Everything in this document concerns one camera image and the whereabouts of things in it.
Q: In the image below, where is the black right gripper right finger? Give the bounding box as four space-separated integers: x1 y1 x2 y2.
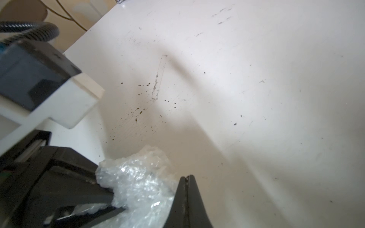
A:
186 175 213 228

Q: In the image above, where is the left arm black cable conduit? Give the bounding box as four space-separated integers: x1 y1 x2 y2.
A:
0 20 60 46

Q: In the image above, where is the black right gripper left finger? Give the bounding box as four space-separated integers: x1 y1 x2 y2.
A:
163 177 188 228

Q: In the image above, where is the clear bubble wrap sheet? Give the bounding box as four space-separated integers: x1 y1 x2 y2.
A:
71 144 179 228

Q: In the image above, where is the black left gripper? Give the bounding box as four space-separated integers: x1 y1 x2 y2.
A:
1 130 125 228

